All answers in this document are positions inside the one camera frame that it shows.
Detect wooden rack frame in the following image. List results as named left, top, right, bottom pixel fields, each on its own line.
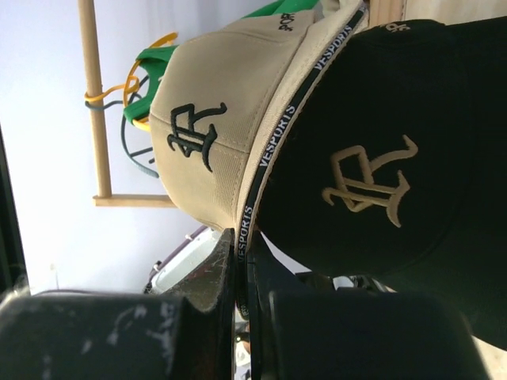
left=78, top=1, right=174, bottom=208

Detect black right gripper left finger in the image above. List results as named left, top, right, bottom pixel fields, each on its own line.
left=1, top=230, right=236, bottom=379

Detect green cloth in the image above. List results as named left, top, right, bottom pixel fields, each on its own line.
left=123, top=0, right=318, bottom=131

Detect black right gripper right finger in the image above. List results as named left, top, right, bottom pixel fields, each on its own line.
left=246, top=234, right=488, bottom=379

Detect wooden tray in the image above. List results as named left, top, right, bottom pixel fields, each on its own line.
left=368, top=0, right=407, bottom=28

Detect black cap with gold embroidery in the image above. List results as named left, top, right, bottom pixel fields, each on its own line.
left=257, top=17, right=506, bottom=348

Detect beige cap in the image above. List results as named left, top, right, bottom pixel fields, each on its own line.
left=149, top=1, right=368, bottom=312

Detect blue-grey hanger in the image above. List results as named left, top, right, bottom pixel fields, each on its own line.
left=84, top=100, right=159, bottom=179

